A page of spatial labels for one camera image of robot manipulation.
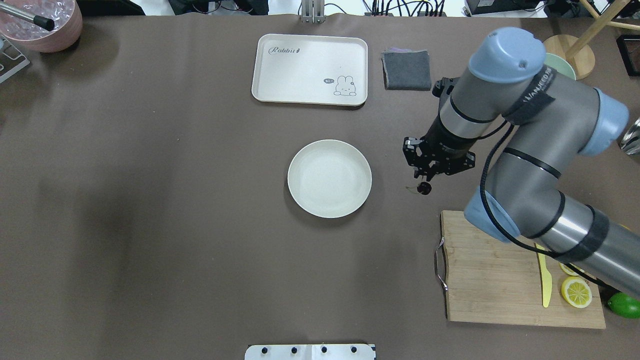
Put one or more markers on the lemon half upper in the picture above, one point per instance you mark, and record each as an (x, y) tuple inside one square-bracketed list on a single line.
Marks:
[(571, 270)]

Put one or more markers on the cream round plate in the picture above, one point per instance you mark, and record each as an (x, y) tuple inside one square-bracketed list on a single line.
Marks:
[(329, 178)]

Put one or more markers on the pink bowl with ice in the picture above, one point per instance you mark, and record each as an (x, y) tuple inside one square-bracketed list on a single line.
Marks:
[(68, 25)]

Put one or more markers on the mint green bowl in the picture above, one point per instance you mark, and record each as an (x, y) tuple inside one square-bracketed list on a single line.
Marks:
[(560, 64)]

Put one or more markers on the wooden cup stand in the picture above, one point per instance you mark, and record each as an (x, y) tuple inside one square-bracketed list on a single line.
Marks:
[(576, 50)]

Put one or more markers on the lemon half lower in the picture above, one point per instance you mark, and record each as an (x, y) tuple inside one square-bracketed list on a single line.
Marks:
[(576, 292)]

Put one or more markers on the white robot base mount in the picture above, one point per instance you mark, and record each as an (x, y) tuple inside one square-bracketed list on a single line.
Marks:
[(322, 351)]

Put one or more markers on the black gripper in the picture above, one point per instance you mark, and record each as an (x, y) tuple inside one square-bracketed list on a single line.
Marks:
[(446, 141)]

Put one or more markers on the grey folded cloth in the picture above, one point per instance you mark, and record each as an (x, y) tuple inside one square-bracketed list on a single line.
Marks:
[(406, 70)]

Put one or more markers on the aluminium frame post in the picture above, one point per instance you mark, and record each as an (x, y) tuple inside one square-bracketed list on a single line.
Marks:
[(312, 11)]

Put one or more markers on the green lime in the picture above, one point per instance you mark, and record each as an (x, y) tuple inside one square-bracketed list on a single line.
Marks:
[(624, 305)]

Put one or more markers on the metal muddler black tip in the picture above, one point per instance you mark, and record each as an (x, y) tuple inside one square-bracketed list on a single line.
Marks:
[(25, 16)]

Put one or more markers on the lemon half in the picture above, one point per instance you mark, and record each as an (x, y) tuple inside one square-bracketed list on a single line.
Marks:
[(576, 292), (571, 270)]

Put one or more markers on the dark red cherry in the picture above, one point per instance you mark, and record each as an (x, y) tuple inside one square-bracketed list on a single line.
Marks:
[(422, 188)]

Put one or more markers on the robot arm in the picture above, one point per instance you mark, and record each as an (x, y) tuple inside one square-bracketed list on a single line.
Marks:
[(552, 120)]

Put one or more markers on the white rabbit tray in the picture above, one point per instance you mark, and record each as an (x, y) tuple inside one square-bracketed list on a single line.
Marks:
[(311, 69)]

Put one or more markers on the metal ice scoop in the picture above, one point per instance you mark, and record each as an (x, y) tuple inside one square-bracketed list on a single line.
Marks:
[(630, 142)]

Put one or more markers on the yellow plastic knife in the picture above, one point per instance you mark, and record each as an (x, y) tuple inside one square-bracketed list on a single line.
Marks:
[(546, 277)]

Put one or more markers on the bamboo cutting board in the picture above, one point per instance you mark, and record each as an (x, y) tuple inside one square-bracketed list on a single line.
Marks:
[(491, 282)]

